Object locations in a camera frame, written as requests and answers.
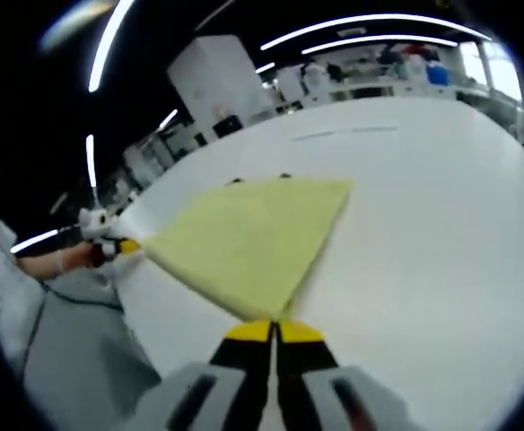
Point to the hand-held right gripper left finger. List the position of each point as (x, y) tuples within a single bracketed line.
[(226, 395)]

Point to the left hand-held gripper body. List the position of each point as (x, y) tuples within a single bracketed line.
[(92, 224)]

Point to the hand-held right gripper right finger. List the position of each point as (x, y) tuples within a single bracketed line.
[(316, 395)]

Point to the yellow blue grey garment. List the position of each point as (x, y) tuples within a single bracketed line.
[(244, 242)]

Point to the person's left hand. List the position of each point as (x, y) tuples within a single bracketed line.
[(75, 259)]

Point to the white ceiling light strip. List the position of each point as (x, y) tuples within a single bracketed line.
[(378, 39), (91, 161), (168, 120), (105, 45), (33, 242), (265, 67), (378, 18)]

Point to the cluttered background desks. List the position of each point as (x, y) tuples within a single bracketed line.
[(154, 157)]

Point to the person's grey trousers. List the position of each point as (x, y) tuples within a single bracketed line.
[(78, 350)]

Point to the person's white shirt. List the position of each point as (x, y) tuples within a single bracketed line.
[(2, 292)]

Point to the black monitor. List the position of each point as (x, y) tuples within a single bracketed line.
[(226, 126)]

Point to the white pillar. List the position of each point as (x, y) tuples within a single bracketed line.
[(217, 76)]

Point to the white workbench row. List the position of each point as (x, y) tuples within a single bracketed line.
[(378, 81)]

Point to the blue box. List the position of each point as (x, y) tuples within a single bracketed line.
[(437, 75)]

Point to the bright window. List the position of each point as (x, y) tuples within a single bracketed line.
[(491, 72)]

